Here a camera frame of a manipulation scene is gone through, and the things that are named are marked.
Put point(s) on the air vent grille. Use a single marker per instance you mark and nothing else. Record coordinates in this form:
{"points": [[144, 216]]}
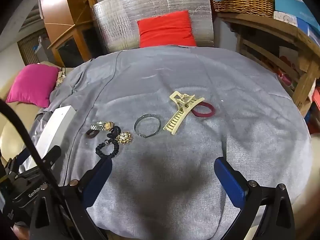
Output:
{"points": [[33, 17]]}

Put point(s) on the grey metal bangle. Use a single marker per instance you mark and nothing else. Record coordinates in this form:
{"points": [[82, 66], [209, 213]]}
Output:
{"points": [[147, 115]]}

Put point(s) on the black scrunchie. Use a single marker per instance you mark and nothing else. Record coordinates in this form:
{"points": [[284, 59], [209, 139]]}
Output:
{"points": [[98, 148]]}

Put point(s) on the cream hair claw clip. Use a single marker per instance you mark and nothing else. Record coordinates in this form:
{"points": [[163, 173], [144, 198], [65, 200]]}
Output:
{"points": [[175, 121]]}

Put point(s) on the silver foil mat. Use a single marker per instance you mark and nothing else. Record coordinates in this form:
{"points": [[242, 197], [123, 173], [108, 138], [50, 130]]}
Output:
{"points": [[117, 25]]}

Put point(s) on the grey blanket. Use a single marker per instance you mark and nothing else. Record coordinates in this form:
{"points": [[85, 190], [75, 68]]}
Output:
{"points": [[175, 75]]}

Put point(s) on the gold silver wristwatch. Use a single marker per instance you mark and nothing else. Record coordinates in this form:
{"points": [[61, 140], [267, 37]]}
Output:
{"points": [[107, 125]]}

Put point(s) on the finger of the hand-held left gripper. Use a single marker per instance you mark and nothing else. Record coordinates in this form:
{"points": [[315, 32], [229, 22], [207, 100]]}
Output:
{"points": [[51, 155], [22, 156]]}

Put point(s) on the illustrated card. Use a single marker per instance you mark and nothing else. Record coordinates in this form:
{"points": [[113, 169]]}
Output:
{"points": [[285, 18]]}

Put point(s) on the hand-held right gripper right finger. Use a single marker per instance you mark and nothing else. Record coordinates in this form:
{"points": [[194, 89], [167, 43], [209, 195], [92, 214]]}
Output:
{"points": [[230, 180]]}

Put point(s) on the wooden cabinet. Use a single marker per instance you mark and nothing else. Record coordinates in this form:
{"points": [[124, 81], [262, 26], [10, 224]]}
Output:
{"points": [[75, 30]]}

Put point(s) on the white box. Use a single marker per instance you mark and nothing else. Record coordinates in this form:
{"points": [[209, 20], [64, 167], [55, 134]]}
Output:
{"points": [[57, 127]]}

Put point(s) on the brown door panel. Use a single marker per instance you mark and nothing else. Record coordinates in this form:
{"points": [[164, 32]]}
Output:
{"points": [[53, 5]]}

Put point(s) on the gold rhinestone brooch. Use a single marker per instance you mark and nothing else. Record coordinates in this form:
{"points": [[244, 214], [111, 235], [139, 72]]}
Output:
{"points": [[124, 138]]}

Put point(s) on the red cushion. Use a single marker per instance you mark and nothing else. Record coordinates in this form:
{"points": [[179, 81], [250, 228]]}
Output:
{"points": [[166, 28]]}

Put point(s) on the pink cushion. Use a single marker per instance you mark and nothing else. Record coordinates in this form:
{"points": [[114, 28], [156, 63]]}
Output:
{"points": [[32, 85]]}

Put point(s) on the person's left hand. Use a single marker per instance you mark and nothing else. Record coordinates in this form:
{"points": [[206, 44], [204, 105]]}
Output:
{"points": [[20, 233]]}

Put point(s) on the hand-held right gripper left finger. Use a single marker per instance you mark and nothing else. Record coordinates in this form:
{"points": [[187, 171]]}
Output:
{"points": [[100, 177]]}

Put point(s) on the patterned cloth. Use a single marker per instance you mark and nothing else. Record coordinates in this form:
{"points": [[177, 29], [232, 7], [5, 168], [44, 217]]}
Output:
{"points": [[60, 76]]}

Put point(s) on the blue booklet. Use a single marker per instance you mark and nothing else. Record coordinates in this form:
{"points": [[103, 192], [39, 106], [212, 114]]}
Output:
{"points": [[292, 7]]}

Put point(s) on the window blind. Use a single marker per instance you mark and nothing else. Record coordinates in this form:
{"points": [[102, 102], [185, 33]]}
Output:
{"points": [[28, 47]]}

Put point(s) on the beige sofa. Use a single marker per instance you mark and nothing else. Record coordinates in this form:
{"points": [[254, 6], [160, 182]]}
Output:
{"points": [[15, 120]]}

